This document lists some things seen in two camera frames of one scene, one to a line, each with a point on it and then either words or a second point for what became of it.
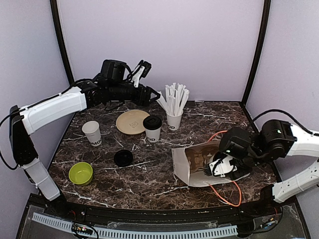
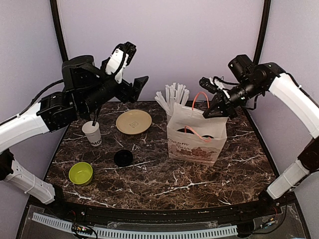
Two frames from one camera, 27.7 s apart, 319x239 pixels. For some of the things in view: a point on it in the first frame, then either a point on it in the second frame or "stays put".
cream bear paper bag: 189,163 to 195,137
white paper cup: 92,130 stays put
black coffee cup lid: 152,122 to 188,130
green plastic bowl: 80,173 stays put
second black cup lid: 123,158 stays put
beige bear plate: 131,122 stays put
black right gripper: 233,176 to 230,110
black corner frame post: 266,5 stays put
